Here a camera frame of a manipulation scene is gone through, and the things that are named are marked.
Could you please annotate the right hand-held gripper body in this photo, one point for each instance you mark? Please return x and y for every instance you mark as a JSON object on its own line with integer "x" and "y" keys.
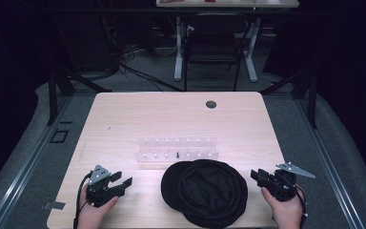
{"x": 282, "y": 184}

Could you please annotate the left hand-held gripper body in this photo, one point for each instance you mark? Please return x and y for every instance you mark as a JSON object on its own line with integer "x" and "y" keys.
{"x": 100, "y": 187}

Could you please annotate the black cap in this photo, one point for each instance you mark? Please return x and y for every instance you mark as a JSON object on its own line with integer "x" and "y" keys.
{"x": 205, "y": 194}

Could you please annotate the clear acrylic rack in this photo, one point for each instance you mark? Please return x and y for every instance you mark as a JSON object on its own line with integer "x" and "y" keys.
{"x": 178, "y": 150}

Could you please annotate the person's right hand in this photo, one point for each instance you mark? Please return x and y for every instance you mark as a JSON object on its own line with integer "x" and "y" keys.
{"x": 284, "y": 210}

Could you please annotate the person's left hand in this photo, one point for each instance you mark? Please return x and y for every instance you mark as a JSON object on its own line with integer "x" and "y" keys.
{"x": 92, "y": 213}

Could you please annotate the black metal stand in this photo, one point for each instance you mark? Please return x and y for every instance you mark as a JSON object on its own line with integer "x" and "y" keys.
{"x": 301, "y": 92}
{"x": 66, "y": 92}

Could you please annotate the black chair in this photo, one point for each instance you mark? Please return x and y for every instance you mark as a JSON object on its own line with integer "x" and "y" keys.
{"x": 214, "y": 47}

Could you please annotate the white-legged desk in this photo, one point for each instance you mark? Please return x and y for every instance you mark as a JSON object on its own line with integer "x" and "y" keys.
{"x": 222, "y": 35}

